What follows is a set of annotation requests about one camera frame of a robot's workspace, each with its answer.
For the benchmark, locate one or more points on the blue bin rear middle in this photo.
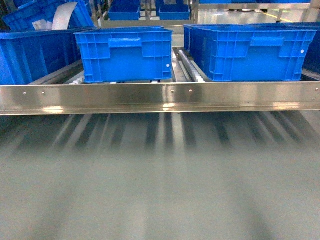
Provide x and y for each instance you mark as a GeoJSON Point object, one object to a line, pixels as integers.
{"type": "Point", "coordinates": [125, 10]}

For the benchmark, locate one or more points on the blue bin far left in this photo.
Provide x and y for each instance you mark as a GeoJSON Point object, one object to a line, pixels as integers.
{"type": "Point", "coordinates": [27, 56]}

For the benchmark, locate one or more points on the blue bin rear row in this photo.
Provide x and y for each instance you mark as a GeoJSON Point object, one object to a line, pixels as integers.
{"type": "Point", "coordinates": [23, 18]}

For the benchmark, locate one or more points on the blue bin rear right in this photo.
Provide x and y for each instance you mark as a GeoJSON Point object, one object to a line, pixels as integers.
{"type": "Point", "coordinates": [173, 10]}

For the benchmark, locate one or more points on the white curved sheet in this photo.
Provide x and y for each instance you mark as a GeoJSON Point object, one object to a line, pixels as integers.
{"type": "Point", "coordinates": [63, 15]}

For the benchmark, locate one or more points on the steel shelf rack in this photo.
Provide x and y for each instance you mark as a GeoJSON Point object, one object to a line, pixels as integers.
{"type": "Point", "coordinates": [187, 91]}

